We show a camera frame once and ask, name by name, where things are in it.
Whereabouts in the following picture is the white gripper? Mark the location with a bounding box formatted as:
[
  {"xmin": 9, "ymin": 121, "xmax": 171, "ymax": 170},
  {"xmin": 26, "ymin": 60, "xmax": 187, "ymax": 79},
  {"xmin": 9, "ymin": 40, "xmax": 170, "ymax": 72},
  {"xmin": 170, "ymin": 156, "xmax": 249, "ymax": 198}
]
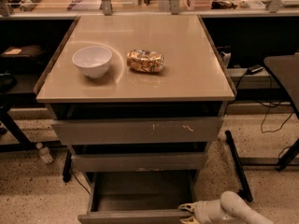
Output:
[{"xmin": 178, "ymin": 200, "xmax": 225, "ymax": 224}]

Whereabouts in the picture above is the grey bottom drawer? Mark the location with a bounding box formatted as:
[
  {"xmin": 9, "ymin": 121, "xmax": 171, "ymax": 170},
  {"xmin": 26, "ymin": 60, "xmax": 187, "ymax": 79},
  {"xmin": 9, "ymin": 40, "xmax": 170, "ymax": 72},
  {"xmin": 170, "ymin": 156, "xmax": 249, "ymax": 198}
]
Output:
[{"xmin": 78, "ymin": 171, "xmax": 194, "ymax": 224}]

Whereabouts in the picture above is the grey drawer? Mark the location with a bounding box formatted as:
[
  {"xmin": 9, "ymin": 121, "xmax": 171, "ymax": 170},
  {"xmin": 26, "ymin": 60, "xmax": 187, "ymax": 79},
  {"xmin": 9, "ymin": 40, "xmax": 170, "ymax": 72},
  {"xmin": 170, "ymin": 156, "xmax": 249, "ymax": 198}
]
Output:
[
  {"xmin": 78, "ymin": 171, "xmax": 194, "ymax": 224},
  {"xmin": 51, "ymin": 117, "xmax": 223, "ymax": 145},
  {"xmin": 72, "ymin": 152, "xmax": 207, "ymax": 172}
]

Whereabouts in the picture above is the grey middle drawer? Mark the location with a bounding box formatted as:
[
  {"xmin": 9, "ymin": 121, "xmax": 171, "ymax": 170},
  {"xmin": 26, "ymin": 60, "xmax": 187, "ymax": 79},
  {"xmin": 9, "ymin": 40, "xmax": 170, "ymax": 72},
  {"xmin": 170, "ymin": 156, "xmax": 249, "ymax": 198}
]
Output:
[{"xmin": 72, "ymin": 152, "xmax": 207, "ymax": 172}]

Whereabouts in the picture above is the grey top drawer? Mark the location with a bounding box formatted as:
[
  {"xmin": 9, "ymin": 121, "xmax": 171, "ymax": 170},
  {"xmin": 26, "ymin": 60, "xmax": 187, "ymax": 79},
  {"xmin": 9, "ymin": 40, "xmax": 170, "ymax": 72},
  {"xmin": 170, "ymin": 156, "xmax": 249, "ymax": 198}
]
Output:
[{"xmin": 51, "ymin": 117, "xmax": 223, "ymax": 145}]

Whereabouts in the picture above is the grey drawer cabinet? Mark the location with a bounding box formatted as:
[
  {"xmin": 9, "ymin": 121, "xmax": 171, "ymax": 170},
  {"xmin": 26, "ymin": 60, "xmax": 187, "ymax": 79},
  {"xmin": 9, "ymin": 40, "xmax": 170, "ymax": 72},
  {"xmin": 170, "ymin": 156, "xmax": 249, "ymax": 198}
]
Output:
[{"xmin": 37, "ymin": 15, "xmax": 235, "ymax": 180}]

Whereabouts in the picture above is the black desk leg right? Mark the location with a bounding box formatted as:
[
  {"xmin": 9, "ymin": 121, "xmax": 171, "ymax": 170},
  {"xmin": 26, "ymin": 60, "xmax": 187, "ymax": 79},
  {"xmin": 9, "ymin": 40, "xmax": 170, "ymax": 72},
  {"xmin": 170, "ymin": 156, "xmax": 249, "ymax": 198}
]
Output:
[{"xmin": 225, "ymin": 130, "xmax": 253, "ymax": 203}]

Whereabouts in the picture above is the black desk leg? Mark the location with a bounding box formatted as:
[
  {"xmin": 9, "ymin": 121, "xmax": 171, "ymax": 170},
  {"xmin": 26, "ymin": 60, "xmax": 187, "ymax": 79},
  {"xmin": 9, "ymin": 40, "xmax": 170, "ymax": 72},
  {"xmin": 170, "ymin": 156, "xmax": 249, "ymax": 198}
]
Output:
[
  {"xmin": 63, "ymin": 151, "xmax": 72, "ymax": 183},
  {"xmin": 225, "ymin": 130, "xmax": 253, "ymax": 203}
]

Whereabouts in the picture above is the black desk leg left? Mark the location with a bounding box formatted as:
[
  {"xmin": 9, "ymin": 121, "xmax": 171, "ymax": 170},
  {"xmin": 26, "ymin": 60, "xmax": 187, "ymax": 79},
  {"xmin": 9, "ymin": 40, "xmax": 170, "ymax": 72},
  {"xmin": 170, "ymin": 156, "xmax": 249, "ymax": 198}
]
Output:
[{"xmin": 63, "ymin": 151, "xmax": 72, "ymax": 183}]

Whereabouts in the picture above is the black power adapter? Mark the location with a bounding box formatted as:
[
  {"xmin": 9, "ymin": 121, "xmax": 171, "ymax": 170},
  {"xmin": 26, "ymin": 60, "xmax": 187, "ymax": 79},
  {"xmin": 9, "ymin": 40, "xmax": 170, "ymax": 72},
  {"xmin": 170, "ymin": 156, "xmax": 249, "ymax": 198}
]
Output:
[{"xmin": 247, "ymin": 64, "xmax": 263, "ymax": 75}]

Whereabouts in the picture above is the clear plastic water bottle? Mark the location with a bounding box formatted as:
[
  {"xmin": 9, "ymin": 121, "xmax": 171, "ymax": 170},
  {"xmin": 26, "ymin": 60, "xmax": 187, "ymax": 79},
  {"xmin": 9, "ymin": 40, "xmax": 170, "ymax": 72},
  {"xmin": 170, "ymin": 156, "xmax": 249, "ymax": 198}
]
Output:
[{"xmin": 36, "ymin": 143, "xmax": 53, "ymax": 164}]

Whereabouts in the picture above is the crushed gold soda can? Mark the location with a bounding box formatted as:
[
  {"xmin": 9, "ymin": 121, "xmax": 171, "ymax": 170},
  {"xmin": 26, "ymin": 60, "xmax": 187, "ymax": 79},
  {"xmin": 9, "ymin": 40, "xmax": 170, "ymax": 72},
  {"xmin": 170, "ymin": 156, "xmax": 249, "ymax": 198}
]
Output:
[{"xmin": 127, "ymin": 49, "xmax": 164, "ymax": 73}]

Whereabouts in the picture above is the dark round table top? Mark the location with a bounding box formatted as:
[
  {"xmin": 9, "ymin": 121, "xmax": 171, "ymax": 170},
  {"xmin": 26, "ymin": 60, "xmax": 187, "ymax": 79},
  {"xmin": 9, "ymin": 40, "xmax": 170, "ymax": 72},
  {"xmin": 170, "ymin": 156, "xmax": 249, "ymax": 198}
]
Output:
[{"xmin": 263, "ymin": 54, "xmax": 299, "ymax": 118}]

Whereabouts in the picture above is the white bowl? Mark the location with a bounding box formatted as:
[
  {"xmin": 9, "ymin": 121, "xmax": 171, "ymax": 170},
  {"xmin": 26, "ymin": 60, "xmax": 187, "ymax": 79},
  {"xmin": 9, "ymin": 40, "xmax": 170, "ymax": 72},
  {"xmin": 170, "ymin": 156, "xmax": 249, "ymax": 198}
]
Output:
[{"xmin": 72, "ymin": 46, "xmax": 112, "ymax": 78}]

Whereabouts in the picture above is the black floor cable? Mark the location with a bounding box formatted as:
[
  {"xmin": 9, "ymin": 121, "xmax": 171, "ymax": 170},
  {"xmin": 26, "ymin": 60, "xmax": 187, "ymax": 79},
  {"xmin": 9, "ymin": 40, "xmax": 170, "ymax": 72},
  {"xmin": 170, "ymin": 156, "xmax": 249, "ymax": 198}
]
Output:
[{"xmin": 70, "ymin": 168, "xmax": 92, "ymax": 195}]

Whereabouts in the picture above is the thin black cable right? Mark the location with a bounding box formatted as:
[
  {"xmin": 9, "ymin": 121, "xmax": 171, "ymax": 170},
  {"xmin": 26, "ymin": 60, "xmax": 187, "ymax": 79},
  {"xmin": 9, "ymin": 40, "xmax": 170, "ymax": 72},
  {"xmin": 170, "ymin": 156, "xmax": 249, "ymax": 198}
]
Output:
[{"xmin": 255, "ymin": 99, "xmax": 295, "ymax": 134}]

